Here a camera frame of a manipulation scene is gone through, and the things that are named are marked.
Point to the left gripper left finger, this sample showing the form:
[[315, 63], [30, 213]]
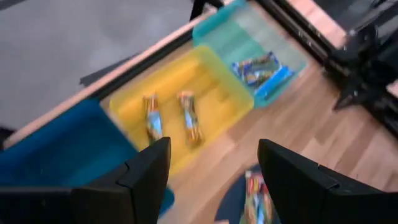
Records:
[[146, 186]]

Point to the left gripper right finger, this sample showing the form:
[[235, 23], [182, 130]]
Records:
[[295, 186]]

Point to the red-end chewy granola bar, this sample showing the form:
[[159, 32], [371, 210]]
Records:
[[255, 193]]

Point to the orange-end chewy granola bar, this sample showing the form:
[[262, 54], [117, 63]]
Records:
[[154, 121], [190, 119]]

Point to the blue-wrapper granola bar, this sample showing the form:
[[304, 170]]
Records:
[[244, 73], [264, 63], [275, 84]]

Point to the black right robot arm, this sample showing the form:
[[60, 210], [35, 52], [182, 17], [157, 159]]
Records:
[[367, 71]]

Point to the round dark woven mat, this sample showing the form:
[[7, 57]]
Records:
[[230, 202]]

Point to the blue plastic bin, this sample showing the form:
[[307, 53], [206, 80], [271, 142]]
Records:
[[62, 149]]

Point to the yellow plastic bin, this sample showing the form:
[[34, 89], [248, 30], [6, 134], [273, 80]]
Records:
[[211, 93]]

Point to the green plastic bin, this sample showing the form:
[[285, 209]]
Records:
[[236, 37]]

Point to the black table clamp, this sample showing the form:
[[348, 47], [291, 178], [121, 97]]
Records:
[[197, 7]]

